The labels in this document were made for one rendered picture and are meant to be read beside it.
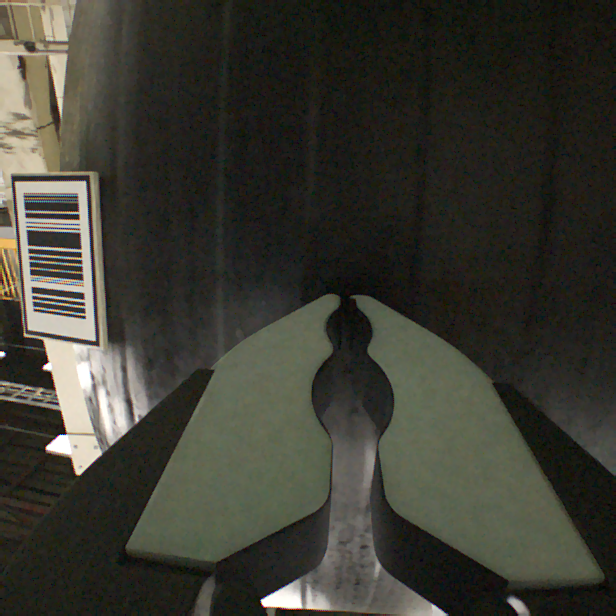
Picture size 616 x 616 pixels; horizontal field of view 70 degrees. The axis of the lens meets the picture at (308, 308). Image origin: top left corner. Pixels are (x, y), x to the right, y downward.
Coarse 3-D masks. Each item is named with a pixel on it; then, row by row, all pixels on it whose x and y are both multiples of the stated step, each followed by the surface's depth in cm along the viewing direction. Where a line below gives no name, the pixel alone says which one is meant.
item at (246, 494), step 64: (320, 320) 11; (256, 384) 9; (320, 384) 9; (192, 448) 7; (256, 448) 7; (320, 448) 7; (192, 512) 6; (256, 512) 6; (320, 512) 6; (256, 576) 6
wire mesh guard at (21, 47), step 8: (48, 0) 64; (8, 8) 64; (48, 8) 64; (32, 24) 65; (32, 32) 65; (0, 40) 65; (8, 40) 65; (16, 40) 65; (24, 40) 65; (32, 40) 65; (40, 40) 65; (48, 40) 65; (0, 48) 66; (8, 48) 66; (16, 48) 66; (24, 48) 66; (32, 48) 66; (40, 48) 66; (48, 48) 66; (56, 48) 65; (64, 48) 65
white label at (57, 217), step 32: (32, 192) 15; (64, 192) 15; (96, 192) 15; (32, 224) 16; (64, 224) 15; (96, 224) 15; (32, 256) 16; (64, 256) 15; (96, 256) 15; (32, 288) 16; (64, 288) 16; (96, 288) 15; (32, 320) 17; (64, 320) 16; (96, 320) 15
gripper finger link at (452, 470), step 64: (384, 320) 11; (384, 384) 9; (448, 384) 9; (384, 448) 7; (448, 448) 7; (512, 448) 7; (384, 512) 7; (448, 512) 6; (512, 512) 6; (448, 576) 6; (512, 576) 6; (576, 576) 6
